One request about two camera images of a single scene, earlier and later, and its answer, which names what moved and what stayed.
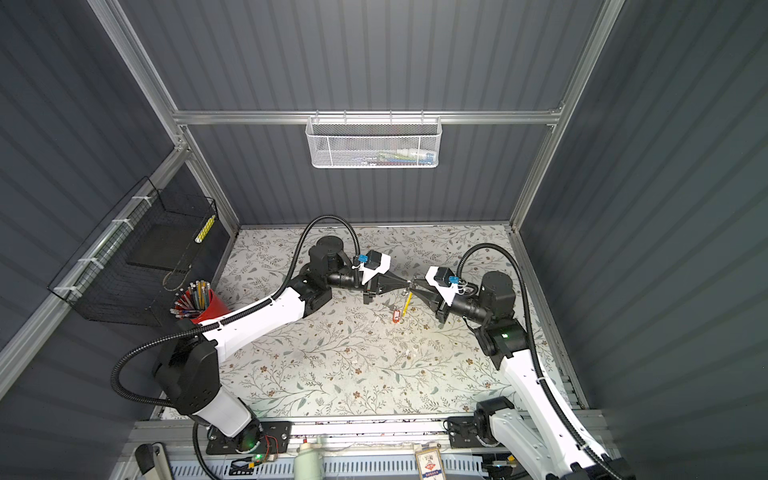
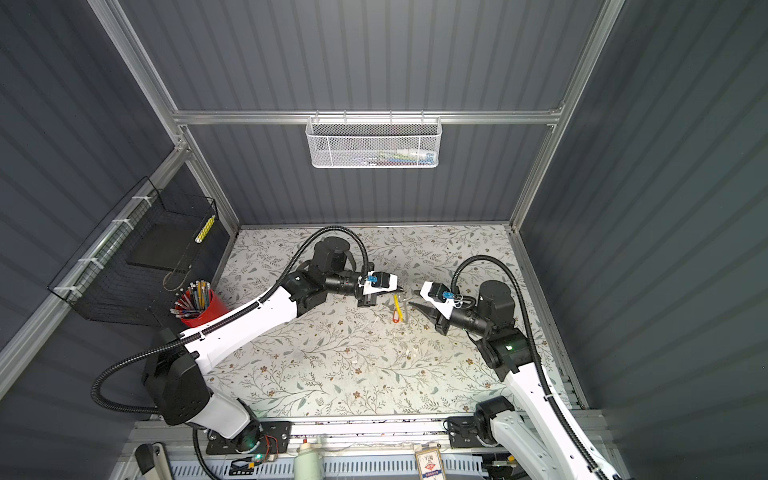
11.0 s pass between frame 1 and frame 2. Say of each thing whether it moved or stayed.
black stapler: stayed
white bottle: stayed
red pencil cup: stayed
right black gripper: moved
